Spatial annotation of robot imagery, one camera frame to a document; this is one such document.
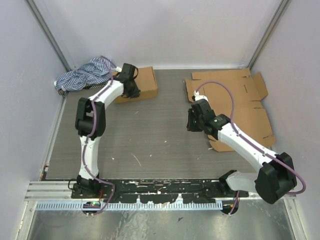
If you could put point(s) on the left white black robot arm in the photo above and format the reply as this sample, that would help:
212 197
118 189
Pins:
91 123

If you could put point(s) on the blue striped crumpled cloth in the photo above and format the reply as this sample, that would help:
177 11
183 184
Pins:
96 73

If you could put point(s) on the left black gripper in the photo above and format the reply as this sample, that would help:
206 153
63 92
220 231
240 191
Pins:
136 93

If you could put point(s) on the aluminium frame rail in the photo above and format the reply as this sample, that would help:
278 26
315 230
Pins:
48 190

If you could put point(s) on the slotted grey cable duct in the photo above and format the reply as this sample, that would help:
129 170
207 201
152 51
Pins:
77 205

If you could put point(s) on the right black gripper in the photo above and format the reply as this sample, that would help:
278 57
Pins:
190 126

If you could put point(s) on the brown cardboard box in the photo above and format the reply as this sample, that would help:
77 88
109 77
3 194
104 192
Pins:
147 84

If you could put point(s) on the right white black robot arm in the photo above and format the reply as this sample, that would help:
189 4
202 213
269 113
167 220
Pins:
274 176

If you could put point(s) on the brown cardboard blanks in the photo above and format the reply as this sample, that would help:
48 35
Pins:
247 90

